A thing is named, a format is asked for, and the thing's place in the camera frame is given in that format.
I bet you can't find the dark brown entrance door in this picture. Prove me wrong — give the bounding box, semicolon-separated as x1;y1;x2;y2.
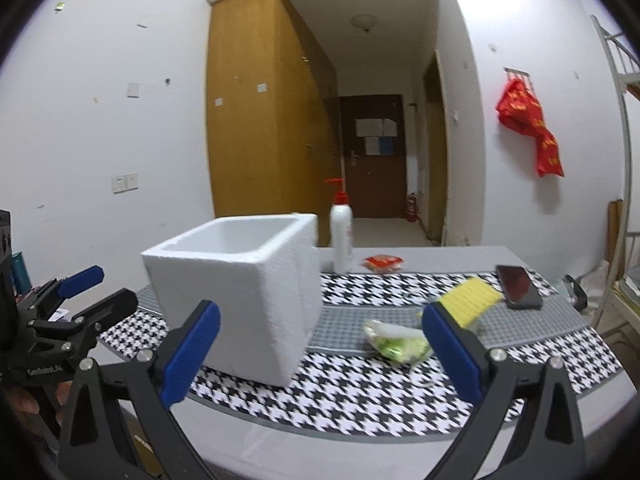
340;94;407;219

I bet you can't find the yellow sponge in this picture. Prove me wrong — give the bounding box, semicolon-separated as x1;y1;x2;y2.
439;276;505;328

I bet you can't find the light wooden side door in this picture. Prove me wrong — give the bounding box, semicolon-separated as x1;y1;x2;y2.
423;50;449;247

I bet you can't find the black smartphone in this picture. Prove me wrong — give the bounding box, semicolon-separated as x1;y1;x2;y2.
496;265;544;310

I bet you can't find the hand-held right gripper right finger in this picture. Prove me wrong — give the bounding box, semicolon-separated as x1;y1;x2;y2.
421;301;587;480

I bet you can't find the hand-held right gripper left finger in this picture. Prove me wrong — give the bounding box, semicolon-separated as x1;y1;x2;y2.
57;299;222;480

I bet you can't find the white foam box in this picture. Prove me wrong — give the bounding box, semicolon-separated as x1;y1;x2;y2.
141;213;321;387

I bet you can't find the white pump bottle red cap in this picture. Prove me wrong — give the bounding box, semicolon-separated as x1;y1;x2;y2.
324;178;355;276

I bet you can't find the red snack packet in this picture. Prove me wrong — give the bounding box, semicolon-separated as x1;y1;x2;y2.
363;254;405;272

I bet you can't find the person's left hand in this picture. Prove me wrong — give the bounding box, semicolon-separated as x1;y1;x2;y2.
4;381;75;418

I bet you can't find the wooden board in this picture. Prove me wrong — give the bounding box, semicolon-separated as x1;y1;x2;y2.
607;200;626;266

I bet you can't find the teal cup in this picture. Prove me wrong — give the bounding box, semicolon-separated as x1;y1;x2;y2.
11;252;32;295

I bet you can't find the houndstooth table mat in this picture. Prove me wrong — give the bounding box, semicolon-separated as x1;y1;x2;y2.
97;270;623;442

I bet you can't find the green plastic bag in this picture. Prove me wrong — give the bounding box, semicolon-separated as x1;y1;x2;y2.
363;317;435;365

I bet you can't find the wooden wardrobe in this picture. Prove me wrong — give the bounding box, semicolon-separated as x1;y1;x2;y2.
206;0;345;221

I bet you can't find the white metal bed frame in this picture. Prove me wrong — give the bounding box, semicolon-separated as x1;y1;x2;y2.
590;14;640;341

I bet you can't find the red hanging cloth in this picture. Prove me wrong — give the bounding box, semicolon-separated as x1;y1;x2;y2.
495;79;565;178

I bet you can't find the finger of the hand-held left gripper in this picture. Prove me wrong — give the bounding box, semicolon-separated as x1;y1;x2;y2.
31;287;139;362
15;265;106;323

